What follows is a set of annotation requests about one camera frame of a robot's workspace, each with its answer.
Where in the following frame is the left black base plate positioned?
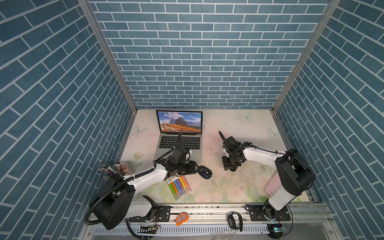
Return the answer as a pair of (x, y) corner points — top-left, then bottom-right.
(129, 206), (171, 223)

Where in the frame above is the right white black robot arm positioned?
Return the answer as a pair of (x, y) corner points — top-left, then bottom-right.
(219, 132), (315, 221)

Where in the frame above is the pack of coloured highlighters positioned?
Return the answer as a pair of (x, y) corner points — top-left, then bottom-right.
(166, 176), (192, 201)

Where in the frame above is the black wristwatch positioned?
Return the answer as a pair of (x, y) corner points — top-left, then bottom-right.
(227, 212), (243, 232)

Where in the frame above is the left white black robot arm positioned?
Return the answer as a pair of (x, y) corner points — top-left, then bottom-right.
(84, 134), (198, 230)

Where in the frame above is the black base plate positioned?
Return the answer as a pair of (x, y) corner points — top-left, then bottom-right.
(129, 206), (171, 223)
(245, 205), (291, 222)

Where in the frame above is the aluminium front rail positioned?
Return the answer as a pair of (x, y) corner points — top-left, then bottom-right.
(81, 202), (342, 240)

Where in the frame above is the orange semicircular tool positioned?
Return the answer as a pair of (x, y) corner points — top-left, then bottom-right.
(175, 212), (189, 226)

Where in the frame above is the small circuit board with wires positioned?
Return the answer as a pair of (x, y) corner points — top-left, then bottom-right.
(138, 225), (161, 235)

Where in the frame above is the black wireless mouse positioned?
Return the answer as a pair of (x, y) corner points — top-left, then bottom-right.
(198, 166), (213, 180)

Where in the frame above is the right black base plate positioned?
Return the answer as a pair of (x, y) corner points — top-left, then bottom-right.
(245, 205), (291, 222)

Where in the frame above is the pink notebook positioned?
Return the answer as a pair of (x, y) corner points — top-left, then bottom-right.
(265, 173), (282, 197)

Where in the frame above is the silver laptop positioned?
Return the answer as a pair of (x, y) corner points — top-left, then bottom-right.
(155, 110), (203, 164)

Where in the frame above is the pink pen holder cup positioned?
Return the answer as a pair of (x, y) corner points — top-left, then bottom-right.
(99, 163), (129, 179)

